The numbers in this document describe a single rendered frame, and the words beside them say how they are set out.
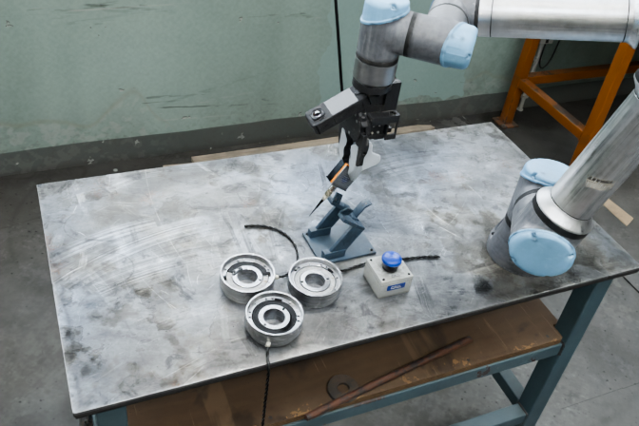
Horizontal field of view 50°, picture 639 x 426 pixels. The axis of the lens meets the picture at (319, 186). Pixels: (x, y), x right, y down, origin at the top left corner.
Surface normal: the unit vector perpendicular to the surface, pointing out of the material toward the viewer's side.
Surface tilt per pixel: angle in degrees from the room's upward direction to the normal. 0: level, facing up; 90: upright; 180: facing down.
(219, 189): 0
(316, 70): 90
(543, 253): 98
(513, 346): 0
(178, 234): 0
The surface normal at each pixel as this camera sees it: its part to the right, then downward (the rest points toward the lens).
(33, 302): 0.12, -0.79
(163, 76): 0.38, 0.60
